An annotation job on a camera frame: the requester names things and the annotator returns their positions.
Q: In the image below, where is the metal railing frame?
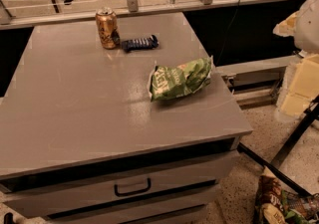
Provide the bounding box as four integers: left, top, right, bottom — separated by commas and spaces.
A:
0, 0, 319, 31

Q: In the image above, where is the grey drawer cabinet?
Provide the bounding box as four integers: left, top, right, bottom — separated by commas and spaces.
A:
0, 13, 251, 224

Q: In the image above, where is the black metal stand frame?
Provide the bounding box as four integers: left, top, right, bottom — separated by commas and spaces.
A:
237, 96, 319, 196

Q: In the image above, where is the black drawer handle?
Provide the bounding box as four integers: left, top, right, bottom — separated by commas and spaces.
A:
114, 177, 152, 197

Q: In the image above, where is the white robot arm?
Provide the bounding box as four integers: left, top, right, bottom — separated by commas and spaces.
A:
294, 0, 319, 53

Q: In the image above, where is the dark blue snack bar wrapper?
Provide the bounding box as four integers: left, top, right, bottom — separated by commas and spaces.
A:
121, 35, 159, 53

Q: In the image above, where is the gold soda can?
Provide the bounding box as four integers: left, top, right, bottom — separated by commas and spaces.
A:
96, 7, 120, 49

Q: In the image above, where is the pile of snack bags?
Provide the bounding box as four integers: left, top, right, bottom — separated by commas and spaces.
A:
253, 167, 319, 224

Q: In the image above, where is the green jalapeno chip bag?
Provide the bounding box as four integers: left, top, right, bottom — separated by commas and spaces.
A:
148, 57, 213, 102

